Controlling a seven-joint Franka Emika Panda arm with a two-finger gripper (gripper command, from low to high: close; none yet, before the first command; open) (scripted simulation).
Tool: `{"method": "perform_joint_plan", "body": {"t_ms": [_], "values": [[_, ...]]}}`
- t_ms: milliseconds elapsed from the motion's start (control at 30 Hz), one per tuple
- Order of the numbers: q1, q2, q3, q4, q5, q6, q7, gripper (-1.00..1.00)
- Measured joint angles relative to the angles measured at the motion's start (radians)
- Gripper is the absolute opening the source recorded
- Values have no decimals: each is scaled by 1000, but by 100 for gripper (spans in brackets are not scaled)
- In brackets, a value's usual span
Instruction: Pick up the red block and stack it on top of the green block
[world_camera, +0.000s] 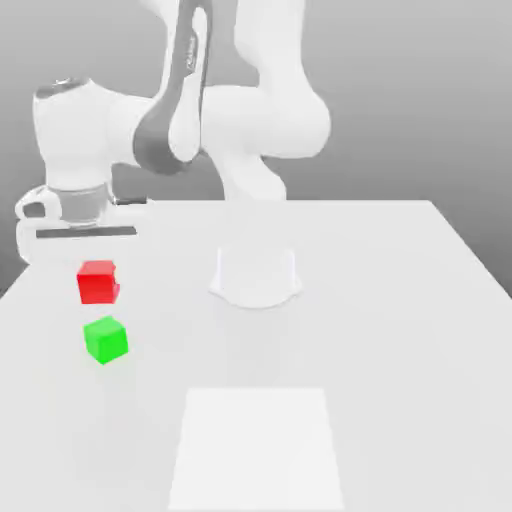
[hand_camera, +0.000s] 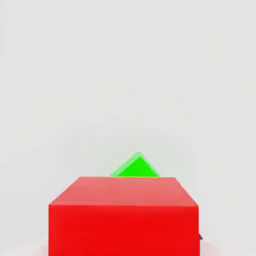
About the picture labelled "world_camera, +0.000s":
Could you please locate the small green cube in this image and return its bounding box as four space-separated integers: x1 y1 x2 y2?
82 314 130 366

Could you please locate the small red cube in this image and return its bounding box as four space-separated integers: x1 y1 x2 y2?
76 259 122 306

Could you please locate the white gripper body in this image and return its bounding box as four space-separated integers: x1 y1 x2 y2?
15 218 139 266

